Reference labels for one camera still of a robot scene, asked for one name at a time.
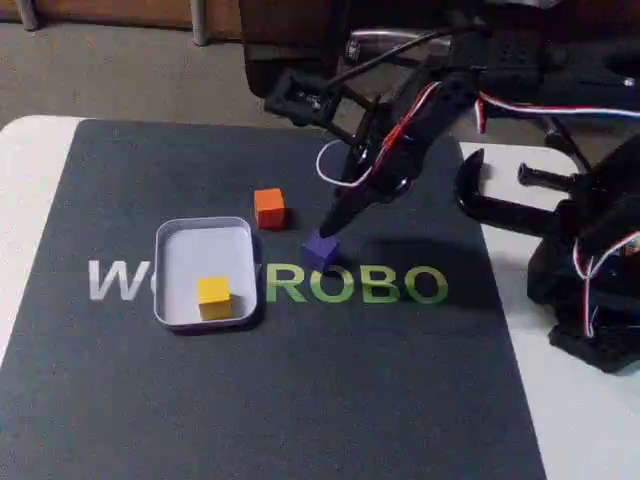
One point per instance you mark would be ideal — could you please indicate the purple wooden block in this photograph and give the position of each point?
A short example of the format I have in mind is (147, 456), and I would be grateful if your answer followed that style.
(320, 252)

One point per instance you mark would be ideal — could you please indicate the orange-red wooden block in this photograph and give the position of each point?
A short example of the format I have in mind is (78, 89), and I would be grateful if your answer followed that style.
(270, 207)

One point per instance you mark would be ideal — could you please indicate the yellow wooden block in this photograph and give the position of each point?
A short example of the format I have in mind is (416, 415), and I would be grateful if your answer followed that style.
(215, 295)

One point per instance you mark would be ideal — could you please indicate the white rounded tray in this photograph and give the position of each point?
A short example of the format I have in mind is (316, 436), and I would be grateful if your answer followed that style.
(200, 250)

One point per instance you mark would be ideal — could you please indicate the black table clamp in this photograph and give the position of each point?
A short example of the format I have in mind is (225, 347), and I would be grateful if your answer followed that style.
(505, 205)

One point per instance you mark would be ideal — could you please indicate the chrome office chair base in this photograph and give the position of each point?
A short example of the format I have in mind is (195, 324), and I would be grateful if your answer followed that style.
(380, 37)

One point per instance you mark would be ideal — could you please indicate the dark brown box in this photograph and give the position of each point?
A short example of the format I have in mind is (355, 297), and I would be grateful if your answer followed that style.
(285, 50)

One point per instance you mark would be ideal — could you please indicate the dark mat with logo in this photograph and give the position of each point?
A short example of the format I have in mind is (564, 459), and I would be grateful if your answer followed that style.
(250, 400)

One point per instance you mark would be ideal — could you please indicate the grey metal leg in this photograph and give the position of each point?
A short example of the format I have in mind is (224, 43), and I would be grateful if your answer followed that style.
(201, 25)
(29, 15)

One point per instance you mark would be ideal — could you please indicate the brown wooden panel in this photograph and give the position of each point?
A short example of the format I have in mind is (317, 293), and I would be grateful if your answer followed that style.
(115, 10)

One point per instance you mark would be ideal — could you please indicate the black camera mount frame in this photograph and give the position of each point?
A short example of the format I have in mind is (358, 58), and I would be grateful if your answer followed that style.
(300, 107)

